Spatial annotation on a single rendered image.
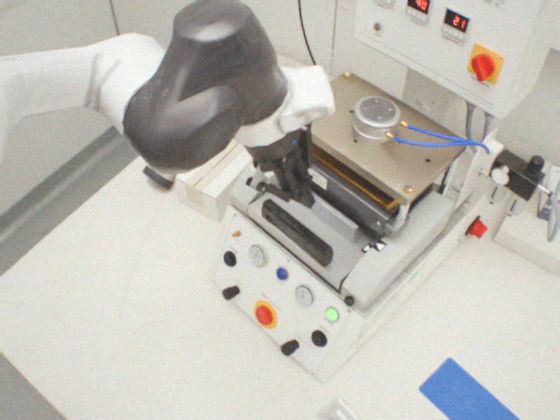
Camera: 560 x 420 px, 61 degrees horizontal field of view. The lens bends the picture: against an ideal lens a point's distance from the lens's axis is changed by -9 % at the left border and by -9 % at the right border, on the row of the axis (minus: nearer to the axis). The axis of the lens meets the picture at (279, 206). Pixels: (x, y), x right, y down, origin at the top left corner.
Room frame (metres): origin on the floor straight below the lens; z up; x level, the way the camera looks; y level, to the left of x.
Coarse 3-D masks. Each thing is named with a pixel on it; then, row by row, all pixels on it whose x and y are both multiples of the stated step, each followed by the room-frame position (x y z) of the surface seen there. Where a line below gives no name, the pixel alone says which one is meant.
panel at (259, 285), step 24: (240, 216) 0.59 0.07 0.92; (240, 240) 0.57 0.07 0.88; (264, 240) 0.54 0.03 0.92; (240, 264) 0.54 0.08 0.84; (264, 264) 0.52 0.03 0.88; (288, 264) 0.49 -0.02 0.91; (240, 288) 0.51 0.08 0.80; (264, 288) 0.49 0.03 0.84; (288, 288) 0.47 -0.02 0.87; (288, 312) 0.44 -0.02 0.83; (312, 312) 0.42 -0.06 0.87; (336, 312) 0.40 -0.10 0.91; (288, 336) 0.41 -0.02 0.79; (336, 336) 0.38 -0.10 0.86; (312, 360) 0.36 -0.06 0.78
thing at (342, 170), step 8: (312, 144) 0.65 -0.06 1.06; (320, 152) 0.63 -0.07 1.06; (320, 160) 0.61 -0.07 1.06; (328, 160) 0.61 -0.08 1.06; (336, 160) 0.61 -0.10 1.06; (336, 168) 0.59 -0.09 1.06; (344, 168) 0.59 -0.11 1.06; (344, 176) 0.57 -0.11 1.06; (352, 176) 0.57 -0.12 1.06; (360, 176) 0.57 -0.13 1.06; (352, 184) 0.56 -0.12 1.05; (360, 184) 0.55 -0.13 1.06; (368, 184) 0.55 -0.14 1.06; (368, 192) 0.54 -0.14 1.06; (376, 192) 0.54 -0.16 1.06; (376, 200) 0.52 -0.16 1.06; (384, 200) 0.52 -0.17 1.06; (392, 200) 0.52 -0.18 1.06; (392, 208) 0.52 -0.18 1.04
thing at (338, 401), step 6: (330, 402) 0.28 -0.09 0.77; (336, 402) 0.28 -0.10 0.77; (342, 402) 0.28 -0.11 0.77; (324, 408) 0.27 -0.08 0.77; (330, 408) 0.27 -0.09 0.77; (336, 408) 0.27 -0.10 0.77; (342, 408) 0.27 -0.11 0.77; (348, 408) 0.27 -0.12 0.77; (318, 414) 0.26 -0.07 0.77; (324, 414) 0.26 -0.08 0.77; (330, 414) 0.26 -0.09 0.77; (336, 414) 0.26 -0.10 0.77; (342, 414) 0.26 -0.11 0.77; (348, 414) 0.26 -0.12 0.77; (354, 414) 0.26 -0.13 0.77
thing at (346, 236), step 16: (256, 208) 0.57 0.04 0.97; (288, 208) 0.57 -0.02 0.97; (304, 208) 0.57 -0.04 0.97; (320, 208) 0.55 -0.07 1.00; (336, 208) 0.57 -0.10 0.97; (272, 224) 0.54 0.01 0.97; (304, 224) 0.54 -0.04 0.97; (320, 224) 0.54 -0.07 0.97; (336, 224) 0.53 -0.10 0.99; (352, 224) 0.51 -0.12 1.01; (288, 240) 0.51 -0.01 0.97; (336, 240) 0.50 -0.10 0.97; (352, 240) 0.50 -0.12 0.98; (368, 240) 0.50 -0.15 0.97; (304, 256) 0.48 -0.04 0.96; (336, 256) 0.47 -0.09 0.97; (352, 256) 0.47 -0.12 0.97; (320, 272) 0.45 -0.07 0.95; (336, 272) 0.44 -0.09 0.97; (336, 288) 0.43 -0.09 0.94
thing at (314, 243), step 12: (264, 204) 0.55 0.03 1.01; (276, 204) 0.55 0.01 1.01; (264, 216) 0.55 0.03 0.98; (276, 216) 0.53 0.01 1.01; (288, 216) 0.53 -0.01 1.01; (288, 228) 0.51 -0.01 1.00; (300, 228) 0.50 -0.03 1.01; (300, 240) 0.49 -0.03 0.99; (312, 240) 0.48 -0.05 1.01; (324, 252) 0.45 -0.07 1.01; (324, 264) 0.45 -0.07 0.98
